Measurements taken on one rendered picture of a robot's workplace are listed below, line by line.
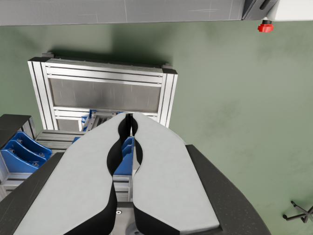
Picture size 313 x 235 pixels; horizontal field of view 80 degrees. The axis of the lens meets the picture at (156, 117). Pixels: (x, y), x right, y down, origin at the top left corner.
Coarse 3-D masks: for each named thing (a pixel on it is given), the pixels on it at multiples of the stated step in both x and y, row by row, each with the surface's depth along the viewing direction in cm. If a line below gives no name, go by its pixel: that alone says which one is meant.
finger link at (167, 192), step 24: (144, 120) 11; (144, 144) 9; (168, 144) 9; (144, 168) 8; (168, 168) 8; (192, 168) 8; (144, 192) 7; (168, 192) 7; (192, 192) 7; (144, 216) 6; (168, 216) 6; (192, 216) 6
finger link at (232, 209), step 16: (192, 160) 8; (208, 160) 8; (208, 176) 7; (224, 176) 7; (208, 192) 7; (224, 192) 7; (240, 192) 7; (224, 208) 6; (240, 208) 6; (224, 224) 6; (240, 224) 6; (256, 224) 6
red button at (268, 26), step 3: (264, 21) 48; (267, 21) 47; (270, 21) 47; (261, 24) 48; (264, 24) 48; (267, 24) 47; (270, 24) 47; (258, 27) 49; (261, 27) 48; (264, 27) 48; (267, 27) 47; (270, 27) 47; (261, 30) 49; (264, 30) 48; (267, 30) 48; (270, 30) 48
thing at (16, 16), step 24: (0, 0) 30; (24, 0) 30; (48, 0) 30; (72, 0) 31; (96, 0) 31; (120, 0) 31; (144, 0) 31; (168, 0) 31; (192, 0) 32; (216, 0) 32; (240, 0) 32; (0, 24) 32; (24, 24) 32; (48, 24) 32; (72, 24) 33
